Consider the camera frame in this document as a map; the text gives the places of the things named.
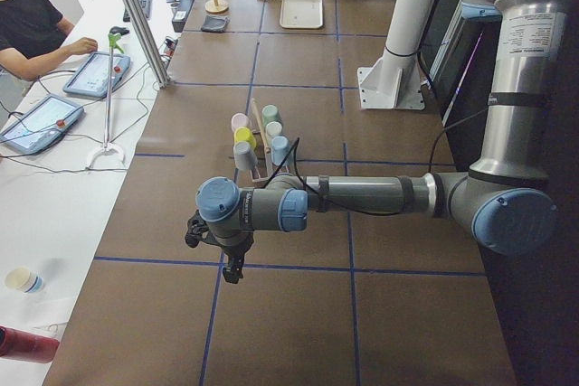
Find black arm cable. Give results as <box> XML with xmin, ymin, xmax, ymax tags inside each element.
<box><xmin>263</xmin><ymin>108</ymin><xmax>490</xmax><ymax>215</ymax></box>

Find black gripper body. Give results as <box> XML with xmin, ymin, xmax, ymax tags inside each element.
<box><xmin>185</xmin><ymin>211</ymin><xmax>253</xmax><ymax>264</ymax></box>

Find lower teach pendant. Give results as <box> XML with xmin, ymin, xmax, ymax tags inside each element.
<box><xmin>1</xmin><ymin>94</ymin><xmax>84</xmax><ymax>155</ymax></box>

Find person in black shirt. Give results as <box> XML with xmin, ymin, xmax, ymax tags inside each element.
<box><xmin>0</xmin><ymin>0</ymin><xmax>100</xmax><ymax>82</ymax></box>

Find aluminium frame post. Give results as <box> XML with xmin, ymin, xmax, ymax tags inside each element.
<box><xmin>123</xmin><ymin>0</ymin><xmax>170</xmax><ymax>89</ymax></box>

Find pink cup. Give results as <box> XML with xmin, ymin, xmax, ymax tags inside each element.
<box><xmin>231</xmin><ymin>113</ymin><xmax>252</xmax><ymax>132</ymax></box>

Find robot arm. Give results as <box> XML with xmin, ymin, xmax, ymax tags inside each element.
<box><xmin>185</xmin><ymin>0</ymin><xmax>578</xmax><ymax>284</ymax></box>

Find yellow cup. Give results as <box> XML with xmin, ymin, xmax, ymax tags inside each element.
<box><xmin>233</xmin><ymin>127</ymin><xmax>257</xmax><ymax>149</ymax></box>

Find light blue cup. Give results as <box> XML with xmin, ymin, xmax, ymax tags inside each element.
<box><xmin>271</xmin><ymin>136</ymin><xmax>290</xmax><ymax>166</ymax></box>

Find paper cup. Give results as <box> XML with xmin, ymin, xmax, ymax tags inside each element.
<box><xmin>5</xmin><ymin>267</ymin><xmax>44</xmax><ymax>294</ymax></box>

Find green cup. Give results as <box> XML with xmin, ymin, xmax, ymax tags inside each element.
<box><xmin>261</xmin><ymin>104</ymin><xmax>282</xmax><ymax>126</ymax></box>

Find grey folded cloth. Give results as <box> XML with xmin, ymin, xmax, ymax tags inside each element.
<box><xmin>200</xmin><ymin>14</ymin><xmax>229</xmax><ymax>33</ymax></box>

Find beige cup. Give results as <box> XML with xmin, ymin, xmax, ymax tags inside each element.
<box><xmin>265</xmin><ymin>121</ymin><xmax>283</xmax><ymax>140</ymax></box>

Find upper teach pendant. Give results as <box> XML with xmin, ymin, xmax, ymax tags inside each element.
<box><xmin>62</xmin><ymin>52</ymin><xmax>131</xmax><ymax>99</ymax></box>

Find grey cup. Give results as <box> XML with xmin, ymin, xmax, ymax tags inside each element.
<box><xmin>233</xmin><ymin>141</ymin><xmax>258</xmax><ymax>171</ymax></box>

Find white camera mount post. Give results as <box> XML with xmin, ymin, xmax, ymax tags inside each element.
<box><xmin>357</xmin><ymin>0</ymin><xmax>434</xmax><ymax>110</ymax></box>

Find cream rabbit tray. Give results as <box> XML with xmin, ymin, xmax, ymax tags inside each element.
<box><xmin>280</xmin><ymin>0</ymin><xmax>324</xmax><ymax>29</ymax></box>

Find teach pendant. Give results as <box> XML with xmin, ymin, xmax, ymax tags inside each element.
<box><xmin>1</xmin><ymin>94</ymin><xmax>84</xmax><ymax>155</ymax></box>
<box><xmin>62</xmin><ymin>52</ymin><xmax>131</xmax><ymax>99</ymax></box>

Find green handled reacher grabber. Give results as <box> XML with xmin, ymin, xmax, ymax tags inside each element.
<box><xmin>85</xmin><ymin>26</ymin><xmax>125</xmax><ymax>170</ymax></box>

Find red bottle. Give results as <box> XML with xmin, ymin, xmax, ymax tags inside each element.
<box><xmin>1</xmin><ymin>326</ymin><xmax>60</xmax><ymax>363</ymax></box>

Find white wire cup rack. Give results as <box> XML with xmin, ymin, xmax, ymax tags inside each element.
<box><xmin>250</xmin><ymin>98</ymin><xmax>290</xmax><ymax>185</ymax></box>

